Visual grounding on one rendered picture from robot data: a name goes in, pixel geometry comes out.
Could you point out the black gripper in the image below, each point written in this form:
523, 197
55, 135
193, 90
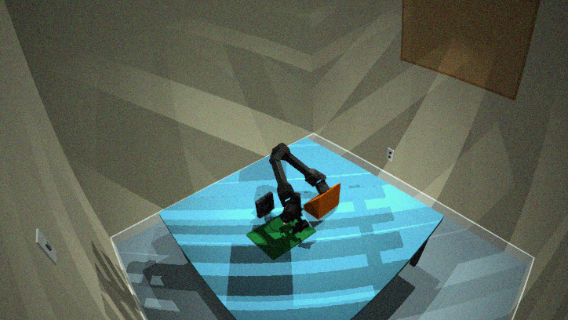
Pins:
300, 224

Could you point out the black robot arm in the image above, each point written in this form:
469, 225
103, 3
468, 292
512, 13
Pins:
284, 189

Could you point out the green circuit board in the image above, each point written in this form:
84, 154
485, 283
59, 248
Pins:
275, 243

